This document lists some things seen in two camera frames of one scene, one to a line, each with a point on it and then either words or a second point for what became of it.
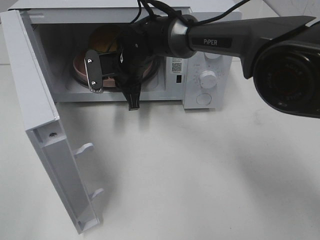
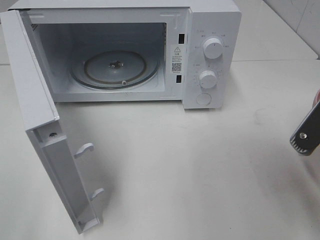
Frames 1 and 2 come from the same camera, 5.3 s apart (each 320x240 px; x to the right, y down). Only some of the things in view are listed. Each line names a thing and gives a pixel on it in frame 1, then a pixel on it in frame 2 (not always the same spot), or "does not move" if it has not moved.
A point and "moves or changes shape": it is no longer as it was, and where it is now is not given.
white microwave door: x=45 y=130 does not move
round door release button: x=204 y=99 does not move
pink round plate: x=80 y=70 moves or changes shape
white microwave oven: x=69 y=29 does not move
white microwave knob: x=208 y=79 does not move
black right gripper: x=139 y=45 -> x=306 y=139
